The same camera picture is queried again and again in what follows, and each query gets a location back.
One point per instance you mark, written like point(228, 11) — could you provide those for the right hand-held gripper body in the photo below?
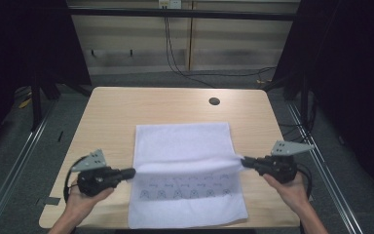
point(279, 167)

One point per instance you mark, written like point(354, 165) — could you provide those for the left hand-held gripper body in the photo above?
point(94, 182)

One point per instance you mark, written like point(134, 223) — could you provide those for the white towel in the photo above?
point(181, 143)

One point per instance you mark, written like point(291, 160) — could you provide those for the person's left hand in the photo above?
point(81, 204)

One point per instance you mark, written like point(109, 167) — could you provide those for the person's right hand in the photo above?
point(290, 195)

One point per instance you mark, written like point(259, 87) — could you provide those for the grey tape strip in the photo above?
point(50, 201)

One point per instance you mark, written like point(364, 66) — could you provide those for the small black stick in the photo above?
point(60, 136)

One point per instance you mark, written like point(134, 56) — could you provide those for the round black table grommet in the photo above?
point(214, 101)

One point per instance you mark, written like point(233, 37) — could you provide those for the black metal stand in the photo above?
point(36, 104)
point(304, 100)

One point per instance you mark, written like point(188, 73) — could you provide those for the yellow object on floor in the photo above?
point(25, 103)

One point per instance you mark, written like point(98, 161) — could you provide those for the black curtain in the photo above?
point(19, 48)
point(354, 81)

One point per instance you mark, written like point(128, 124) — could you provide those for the aluminium floor rail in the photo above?
point(16, 165)
point(328, 175)

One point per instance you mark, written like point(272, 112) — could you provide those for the black horizontal frame bar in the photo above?
point(175, 13)

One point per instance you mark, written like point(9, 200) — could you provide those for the white wall socket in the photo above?
point(170, 4)

